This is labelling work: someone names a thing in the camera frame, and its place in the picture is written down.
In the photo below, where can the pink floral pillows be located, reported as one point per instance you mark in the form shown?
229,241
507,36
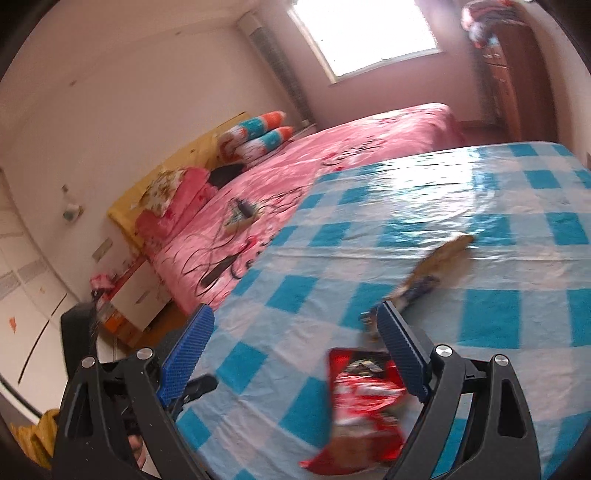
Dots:
184,203

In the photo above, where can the black charger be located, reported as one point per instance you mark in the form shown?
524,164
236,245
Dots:
244,208

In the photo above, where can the stack of folded blankets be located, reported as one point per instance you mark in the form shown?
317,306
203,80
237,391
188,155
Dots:
485,18

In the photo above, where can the yellow wooden headboard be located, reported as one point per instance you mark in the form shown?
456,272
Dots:
184,152

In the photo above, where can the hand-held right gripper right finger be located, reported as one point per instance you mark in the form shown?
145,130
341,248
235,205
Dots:
401,350

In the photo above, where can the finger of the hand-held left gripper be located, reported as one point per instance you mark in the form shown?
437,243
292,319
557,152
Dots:
201,386

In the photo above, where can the floral pillow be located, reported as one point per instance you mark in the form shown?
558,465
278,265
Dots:
161,187

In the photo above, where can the wall socket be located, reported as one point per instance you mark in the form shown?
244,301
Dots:
102,249

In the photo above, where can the window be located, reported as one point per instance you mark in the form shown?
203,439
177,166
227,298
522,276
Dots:
369,37

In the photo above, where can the blue white checked tablecloth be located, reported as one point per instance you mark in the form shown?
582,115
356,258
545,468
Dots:
351,277

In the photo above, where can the tan snack wrapper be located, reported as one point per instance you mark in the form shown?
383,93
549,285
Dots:
443,256

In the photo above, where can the orange cardboard box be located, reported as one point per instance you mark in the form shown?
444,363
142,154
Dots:
117,323

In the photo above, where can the white wardrobe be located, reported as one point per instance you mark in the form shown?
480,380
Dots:
32,286

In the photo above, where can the wall-mounted small bottle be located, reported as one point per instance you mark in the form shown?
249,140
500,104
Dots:
71,205

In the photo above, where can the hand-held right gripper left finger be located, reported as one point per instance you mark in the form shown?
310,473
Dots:
184,355

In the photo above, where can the grey checked curtain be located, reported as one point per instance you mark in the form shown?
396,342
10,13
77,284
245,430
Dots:
277,60

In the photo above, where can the pink printed bed blanket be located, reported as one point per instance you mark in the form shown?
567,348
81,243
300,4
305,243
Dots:
369,134

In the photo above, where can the black phone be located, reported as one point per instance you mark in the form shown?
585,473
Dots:
219,270

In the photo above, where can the brown wooden cabinet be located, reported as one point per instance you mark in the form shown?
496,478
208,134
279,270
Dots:
517,83

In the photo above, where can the white power strip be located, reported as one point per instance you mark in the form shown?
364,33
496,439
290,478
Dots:
238,222

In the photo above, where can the black cloth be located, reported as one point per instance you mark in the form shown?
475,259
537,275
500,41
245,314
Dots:
226,174

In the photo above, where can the striped colourful roll pillow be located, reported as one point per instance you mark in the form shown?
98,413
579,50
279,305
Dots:
258,129
270,141

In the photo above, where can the pink small item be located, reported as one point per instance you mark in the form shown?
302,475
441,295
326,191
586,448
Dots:
101,281

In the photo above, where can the yellow garment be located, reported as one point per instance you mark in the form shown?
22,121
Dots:
37,438

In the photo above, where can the red snack bag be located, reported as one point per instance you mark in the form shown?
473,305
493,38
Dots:
364,415

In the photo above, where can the white nightstand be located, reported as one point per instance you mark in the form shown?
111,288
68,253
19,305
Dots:
138,295

